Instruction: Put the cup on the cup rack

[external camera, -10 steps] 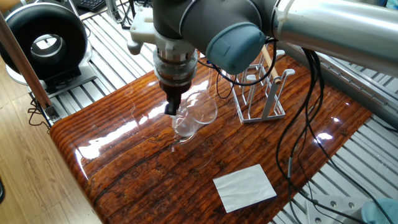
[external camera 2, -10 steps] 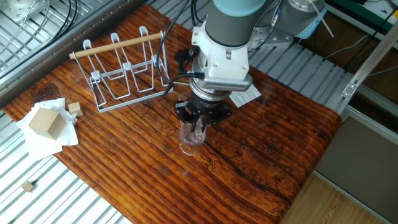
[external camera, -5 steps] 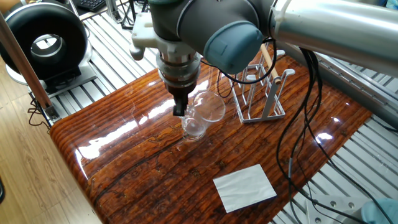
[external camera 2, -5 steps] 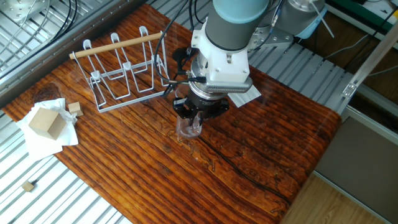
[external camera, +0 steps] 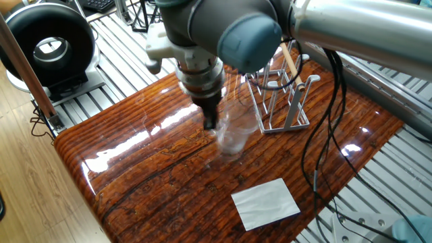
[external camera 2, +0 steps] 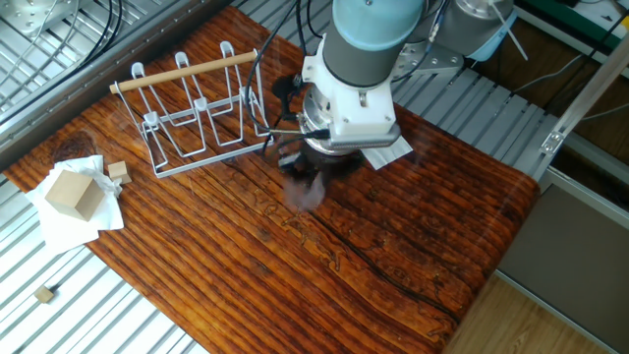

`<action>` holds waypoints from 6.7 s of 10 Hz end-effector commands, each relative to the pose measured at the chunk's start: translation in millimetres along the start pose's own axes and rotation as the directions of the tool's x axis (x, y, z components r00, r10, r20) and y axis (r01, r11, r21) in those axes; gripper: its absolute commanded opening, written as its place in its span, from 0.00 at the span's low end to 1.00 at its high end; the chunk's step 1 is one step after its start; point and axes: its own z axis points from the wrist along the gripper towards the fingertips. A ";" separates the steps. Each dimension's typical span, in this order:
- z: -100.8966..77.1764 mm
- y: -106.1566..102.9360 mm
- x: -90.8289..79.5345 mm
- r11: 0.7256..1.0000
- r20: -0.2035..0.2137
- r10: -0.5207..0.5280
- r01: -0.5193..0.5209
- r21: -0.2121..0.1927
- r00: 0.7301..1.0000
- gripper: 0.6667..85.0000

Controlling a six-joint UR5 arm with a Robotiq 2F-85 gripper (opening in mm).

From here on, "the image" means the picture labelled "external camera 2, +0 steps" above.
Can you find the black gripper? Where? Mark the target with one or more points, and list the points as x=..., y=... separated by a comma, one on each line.
x=319, y=162

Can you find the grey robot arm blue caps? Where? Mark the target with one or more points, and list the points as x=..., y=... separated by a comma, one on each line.
x=373, y=59

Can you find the flat white paper sheet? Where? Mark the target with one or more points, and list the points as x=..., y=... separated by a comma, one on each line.
x=388, y=154

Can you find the small wooden cube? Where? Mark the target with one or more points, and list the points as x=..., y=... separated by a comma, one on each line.
x=118, y=173
x=44, y=293

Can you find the large wooden block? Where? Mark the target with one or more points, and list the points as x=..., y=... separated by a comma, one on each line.
x=74, y=194

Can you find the crumpled white paper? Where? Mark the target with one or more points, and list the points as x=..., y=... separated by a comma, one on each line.
x=69, y=231

